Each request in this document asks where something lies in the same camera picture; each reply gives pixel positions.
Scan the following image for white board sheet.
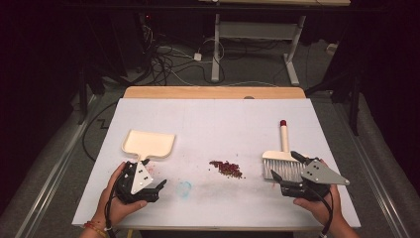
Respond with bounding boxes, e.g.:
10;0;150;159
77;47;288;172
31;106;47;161
71;97;362;231

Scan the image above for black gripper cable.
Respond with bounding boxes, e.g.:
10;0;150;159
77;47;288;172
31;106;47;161
103;164;121;238
311;186;335;238

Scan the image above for grey metal floor rail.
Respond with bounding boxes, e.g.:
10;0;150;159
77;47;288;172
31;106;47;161
331;97;412;238
16;93;98;238

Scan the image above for black metal stand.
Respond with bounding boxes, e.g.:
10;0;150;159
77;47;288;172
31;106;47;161
76;63;108;127
304;69;363;137

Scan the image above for cream hand brush red tip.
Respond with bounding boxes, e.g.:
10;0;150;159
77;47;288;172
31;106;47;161
262;119;311;182

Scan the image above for person's right hand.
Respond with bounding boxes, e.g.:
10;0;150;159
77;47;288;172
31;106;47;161
292;159;346;230

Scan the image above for orange beaded bracelet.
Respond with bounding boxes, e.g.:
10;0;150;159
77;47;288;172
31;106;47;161
82;220;109;238

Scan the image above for small white floor box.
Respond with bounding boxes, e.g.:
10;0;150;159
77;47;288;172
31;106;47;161
325;42;341;57

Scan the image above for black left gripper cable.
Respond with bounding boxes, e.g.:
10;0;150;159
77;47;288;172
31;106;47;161
103;164;121;238

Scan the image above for white desk with metal legs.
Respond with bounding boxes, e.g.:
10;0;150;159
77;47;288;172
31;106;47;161
197;0;352;87

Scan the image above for cream plastic dustpan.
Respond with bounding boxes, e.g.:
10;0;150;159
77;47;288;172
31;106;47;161
121;129;177;166

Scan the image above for wooden table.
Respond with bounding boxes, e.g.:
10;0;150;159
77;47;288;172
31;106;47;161
122;85;307;100

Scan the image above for dark red beans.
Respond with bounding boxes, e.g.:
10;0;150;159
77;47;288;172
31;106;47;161
208;160;247;180

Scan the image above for person's left hand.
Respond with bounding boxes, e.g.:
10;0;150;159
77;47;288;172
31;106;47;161
95;161;149;227

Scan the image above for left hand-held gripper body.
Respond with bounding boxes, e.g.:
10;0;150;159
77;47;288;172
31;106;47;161
113;160;160;204

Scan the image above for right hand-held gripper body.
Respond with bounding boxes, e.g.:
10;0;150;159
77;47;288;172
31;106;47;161
279;156;351;202

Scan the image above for tangle of floor cables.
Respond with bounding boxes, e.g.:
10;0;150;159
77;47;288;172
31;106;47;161
140;23;229;87

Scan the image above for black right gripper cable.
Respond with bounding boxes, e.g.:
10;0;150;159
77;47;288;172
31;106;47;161
311;186;335;238

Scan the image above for black floor cable loop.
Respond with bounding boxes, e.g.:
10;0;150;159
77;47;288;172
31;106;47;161
81;100;119;164

